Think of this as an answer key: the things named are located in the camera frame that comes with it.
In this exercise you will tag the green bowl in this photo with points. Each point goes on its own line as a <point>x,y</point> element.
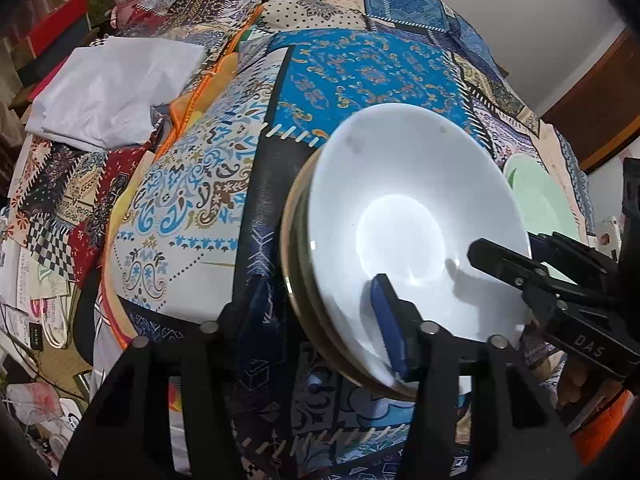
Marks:
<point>304,297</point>

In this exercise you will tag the white folded cloth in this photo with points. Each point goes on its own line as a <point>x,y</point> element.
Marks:
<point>101,97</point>

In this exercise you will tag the white bowl with dots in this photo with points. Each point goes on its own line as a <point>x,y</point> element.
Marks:
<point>402,191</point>

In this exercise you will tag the person's right hand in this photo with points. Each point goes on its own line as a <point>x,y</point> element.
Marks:
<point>564,377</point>

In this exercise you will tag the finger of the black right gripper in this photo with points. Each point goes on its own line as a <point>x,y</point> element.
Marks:
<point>519,271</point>
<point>582,265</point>

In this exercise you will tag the patchwork patterned tablecloth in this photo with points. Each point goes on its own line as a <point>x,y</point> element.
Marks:
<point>162,231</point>

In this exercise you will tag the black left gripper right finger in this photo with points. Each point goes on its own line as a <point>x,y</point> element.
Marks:
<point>515,433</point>

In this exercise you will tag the red box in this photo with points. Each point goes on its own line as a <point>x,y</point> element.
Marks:
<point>49,29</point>

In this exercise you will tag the mint green plate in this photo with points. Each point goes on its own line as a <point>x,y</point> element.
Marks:
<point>541,201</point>

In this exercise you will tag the wooden door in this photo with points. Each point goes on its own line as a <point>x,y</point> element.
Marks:
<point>599,116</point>

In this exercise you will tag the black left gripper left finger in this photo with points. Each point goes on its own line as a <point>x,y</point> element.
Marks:
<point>234,379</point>

